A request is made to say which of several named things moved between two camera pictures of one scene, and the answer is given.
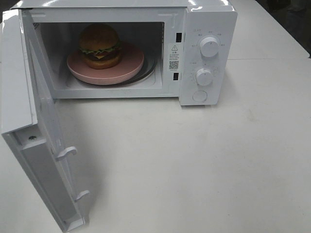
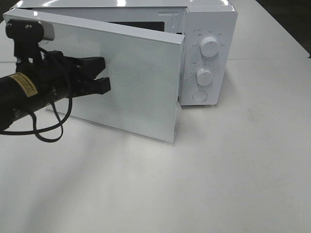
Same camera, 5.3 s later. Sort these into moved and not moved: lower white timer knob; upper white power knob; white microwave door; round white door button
Moved: white microwave door
Not moved: lower white timer knob; round white door button; upper white power knob
